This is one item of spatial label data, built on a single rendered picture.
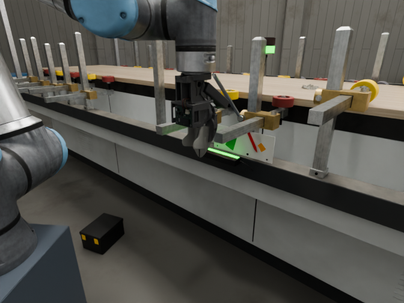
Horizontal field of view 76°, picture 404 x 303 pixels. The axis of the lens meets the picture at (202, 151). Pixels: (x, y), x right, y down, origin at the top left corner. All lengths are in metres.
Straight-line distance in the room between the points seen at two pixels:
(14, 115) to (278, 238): 1.17
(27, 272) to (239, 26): 4.86
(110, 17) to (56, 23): 5.62
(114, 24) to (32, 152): 0.46
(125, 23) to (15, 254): 0.58
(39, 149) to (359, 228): 0.96
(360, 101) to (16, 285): 0.93
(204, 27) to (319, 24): 4.88
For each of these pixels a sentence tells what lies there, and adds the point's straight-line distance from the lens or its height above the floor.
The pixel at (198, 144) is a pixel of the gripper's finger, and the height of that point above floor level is 0.86.
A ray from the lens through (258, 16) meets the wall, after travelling 5.21.
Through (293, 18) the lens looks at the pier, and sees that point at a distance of 5.20.
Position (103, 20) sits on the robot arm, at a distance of 0.47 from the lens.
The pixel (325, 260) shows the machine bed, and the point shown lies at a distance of 1.34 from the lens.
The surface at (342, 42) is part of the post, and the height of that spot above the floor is 1.09.
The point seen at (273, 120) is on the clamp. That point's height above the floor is 0.86.
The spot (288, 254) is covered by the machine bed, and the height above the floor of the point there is 0.16.
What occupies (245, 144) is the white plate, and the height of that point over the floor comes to 0.75.
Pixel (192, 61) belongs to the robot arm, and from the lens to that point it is 0.57.
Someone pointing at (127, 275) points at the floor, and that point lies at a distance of 1.51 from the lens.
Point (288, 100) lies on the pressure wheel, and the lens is 1.02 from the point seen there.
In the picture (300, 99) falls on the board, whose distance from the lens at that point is 1.08.
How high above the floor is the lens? 1.08
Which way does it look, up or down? 22 degrees down
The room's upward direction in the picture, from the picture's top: straight up
